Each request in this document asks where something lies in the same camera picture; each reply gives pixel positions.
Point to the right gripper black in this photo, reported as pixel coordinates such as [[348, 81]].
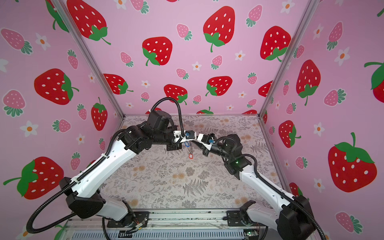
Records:
[[206, 151]]

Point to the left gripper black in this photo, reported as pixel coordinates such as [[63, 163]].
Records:
[[175, 147]]

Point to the grey keyring loop yellow tag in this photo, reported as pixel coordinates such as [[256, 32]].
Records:
[[190, 149]]

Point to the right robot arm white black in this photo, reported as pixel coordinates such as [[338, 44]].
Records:
[[289, 215]]

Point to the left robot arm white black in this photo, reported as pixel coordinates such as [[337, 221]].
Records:
[[83, 195]]

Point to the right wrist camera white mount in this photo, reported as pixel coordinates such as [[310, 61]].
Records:
[[206, 139]]

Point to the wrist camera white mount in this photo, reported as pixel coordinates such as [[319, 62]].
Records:
[[206, 139], [181, 137]]

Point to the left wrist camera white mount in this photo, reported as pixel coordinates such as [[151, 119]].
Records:
[[181, 137]]

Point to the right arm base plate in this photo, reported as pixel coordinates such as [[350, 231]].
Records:
[[237, 218]]

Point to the aluminium frame rail front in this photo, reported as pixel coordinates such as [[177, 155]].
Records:
[[172, 224]]

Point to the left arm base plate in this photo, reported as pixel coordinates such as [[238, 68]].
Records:
[[131, 220]]

